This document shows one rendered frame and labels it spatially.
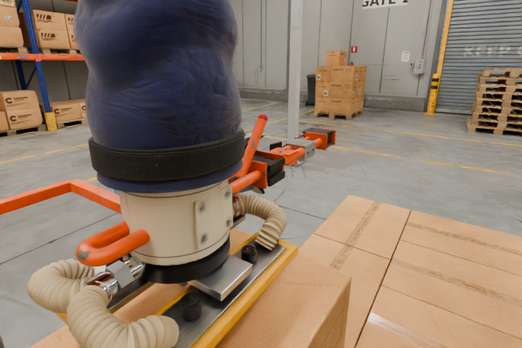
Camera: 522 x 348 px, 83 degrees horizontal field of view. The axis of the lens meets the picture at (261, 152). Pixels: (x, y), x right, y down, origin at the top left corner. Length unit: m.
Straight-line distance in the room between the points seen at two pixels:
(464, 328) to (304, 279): 0.77
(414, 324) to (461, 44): 9.36
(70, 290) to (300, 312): 0.42
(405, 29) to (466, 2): 1.55
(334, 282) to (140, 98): 0.58
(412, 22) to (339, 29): 2.20
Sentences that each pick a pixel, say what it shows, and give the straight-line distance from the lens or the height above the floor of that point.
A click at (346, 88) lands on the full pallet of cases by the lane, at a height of 0.79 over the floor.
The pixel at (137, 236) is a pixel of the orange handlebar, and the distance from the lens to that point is 0.45.
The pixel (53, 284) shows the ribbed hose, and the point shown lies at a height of 1.16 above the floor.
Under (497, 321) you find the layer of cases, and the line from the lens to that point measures 1.49.
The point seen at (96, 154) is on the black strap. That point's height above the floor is 1.32.
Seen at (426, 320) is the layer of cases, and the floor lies 0.54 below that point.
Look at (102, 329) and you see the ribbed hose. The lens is 0.42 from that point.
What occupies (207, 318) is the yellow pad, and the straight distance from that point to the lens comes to 0.48.
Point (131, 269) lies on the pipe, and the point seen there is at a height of 1.15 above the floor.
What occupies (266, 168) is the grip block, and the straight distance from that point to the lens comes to 0.64.
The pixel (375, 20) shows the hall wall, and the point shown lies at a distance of 10.72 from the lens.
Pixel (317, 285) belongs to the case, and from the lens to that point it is 0.75.
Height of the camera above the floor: 1.43
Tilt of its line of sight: 17 degrees down
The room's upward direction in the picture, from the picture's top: straight up
